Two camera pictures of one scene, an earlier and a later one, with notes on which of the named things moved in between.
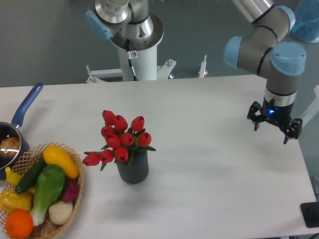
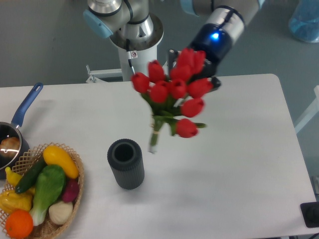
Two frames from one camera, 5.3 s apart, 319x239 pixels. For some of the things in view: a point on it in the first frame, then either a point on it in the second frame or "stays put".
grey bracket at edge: x=315 y=183 stays put
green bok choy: x=50 y=182 stays put
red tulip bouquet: x=121 y=143 to x=170 y=96
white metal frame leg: x=314 y=109 stays put
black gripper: x=280 y=115 to x=216 y=43
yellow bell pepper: x=10 y=200 stays put
